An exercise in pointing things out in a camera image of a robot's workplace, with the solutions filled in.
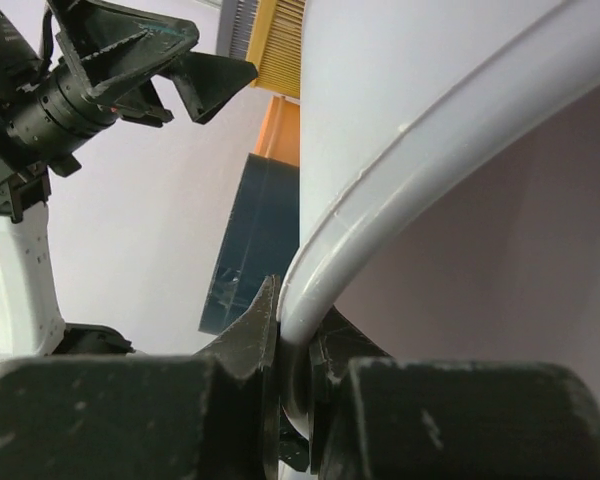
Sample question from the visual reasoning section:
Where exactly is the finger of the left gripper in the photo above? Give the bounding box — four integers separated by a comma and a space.
167, 51, 258, 124
48, 1, 199, 105

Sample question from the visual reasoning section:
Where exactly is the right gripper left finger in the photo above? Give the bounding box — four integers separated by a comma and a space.
0, 276, 280, 479

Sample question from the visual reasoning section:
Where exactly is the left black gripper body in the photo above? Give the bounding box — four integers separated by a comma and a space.
6, 65, 173, 177

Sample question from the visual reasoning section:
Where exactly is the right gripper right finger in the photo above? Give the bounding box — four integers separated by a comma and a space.
309, 310, 600, 479

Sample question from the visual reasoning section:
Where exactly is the black cylindrical bin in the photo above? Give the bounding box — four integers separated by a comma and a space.
198, 154, 299, 335

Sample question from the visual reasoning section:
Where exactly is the grey round bin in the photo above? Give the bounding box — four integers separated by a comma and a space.
277, 1, 600, 456

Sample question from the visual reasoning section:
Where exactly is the grey slatted basket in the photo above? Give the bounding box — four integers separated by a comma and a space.
216, 0, 259, 60

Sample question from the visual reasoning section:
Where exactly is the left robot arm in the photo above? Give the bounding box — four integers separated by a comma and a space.
0, 1, 258, 363

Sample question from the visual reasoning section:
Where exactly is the yellow slatted basket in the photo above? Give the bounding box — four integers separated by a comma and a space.
246, 0, 306, 99

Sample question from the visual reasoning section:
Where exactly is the orange round bin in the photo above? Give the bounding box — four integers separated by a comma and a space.
253, 96, 300, 167

